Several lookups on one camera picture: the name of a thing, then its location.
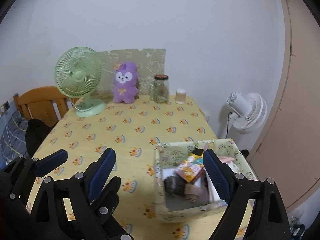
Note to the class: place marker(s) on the cotton swab container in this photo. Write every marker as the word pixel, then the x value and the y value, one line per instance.
pixel 180 96

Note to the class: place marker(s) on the yellow cake print tablecloth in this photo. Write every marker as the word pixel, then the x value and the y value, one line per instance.
pixel 133 131

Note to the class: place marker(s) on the glass jar with lid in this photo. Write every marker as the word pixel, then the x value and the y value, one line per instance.
pixel 159 89

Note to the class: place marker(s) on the wooden chair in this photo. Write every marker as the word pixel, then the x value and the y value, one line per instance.
pixel 39 103

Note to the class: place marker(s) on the patterned fabric storage box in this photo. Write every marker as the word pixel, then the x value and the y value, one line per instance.
pixel 174 209

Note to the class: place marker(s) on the wall power outlet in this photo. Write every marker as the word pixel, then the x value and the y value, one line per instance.
pixel 5 107

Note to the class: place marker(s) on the plaid grey pillow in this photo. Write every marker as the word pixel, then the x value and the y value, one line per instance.
pixel 13 136

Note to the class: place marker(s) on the black clothing on chair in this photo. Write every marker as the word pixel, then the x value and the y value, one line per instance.
pixel 35 134

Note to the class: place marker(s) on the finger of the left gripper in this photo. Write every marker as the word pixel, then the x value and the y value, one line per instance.
pixel 17 180
pixel 51 162

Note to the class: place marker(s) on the green desk fan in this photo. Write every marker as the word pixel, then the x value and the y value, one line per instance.
pixel 77 74

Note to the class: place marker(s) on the grey knit gloves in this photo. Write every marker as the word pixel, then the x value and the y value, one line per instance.
pixel 175 185

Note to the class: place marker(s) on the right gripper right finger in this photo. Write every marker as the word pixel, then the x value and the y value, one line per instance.
pixel 268 219

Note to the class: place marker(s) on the purple plush bunny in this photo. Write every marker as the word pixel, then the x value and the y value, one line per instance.
pixel 125 83

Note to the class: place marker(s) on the pink tissue pack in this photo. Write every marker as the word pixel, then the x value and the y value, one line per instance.
pixel 226 160

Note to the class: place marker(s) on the white standing fan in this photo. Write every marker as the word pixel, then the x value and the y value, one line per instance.
pixel 249 111

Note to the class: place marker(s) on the white towel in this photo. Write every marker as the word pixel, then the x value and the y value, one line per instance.
pixel 213 195

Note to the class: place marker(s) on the cartoon tissue box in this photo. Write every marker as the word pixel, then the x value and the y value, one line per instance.
pixel 191 168

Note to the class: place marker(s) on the beige stockings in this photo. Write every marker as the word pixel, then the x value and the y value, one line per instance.
pixel 194 193

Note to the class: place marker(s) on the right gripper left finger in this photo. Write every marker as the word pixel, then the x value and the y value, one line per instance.
pixel 80 207

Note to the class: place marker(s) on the beige door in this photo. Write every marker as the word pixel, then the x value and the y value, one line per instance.
pixel 287 149

